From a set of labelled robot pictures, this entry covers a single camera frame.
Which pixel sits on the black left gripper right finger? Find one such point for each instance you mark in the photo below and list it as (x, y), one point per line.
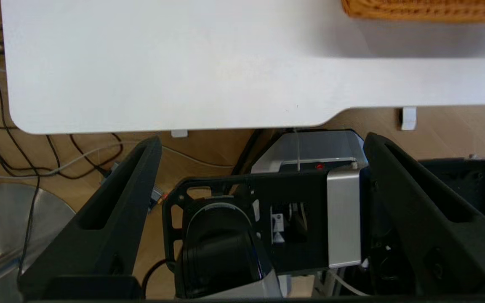
(415, 202)

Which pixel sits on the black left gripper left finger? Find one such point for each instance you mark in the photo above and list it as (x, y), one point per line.
(129, 198)

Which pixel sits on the orange wicker basket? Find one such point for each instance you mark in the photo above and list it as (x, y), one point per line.
(415, 10)

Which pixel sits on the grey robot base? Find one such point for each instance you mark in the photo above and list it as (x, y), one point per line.
(310, 147)

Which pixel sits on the black and silver robot torso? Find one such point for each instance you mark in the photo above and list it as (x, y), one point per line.
(293, 189)

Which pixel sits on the silver metal disc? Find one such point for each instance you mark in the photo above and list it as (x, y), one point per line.
(2, 219)

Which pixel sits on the white table bracket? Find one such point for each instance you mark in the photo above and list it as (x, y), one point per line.
(179, 134)
(409, 118)

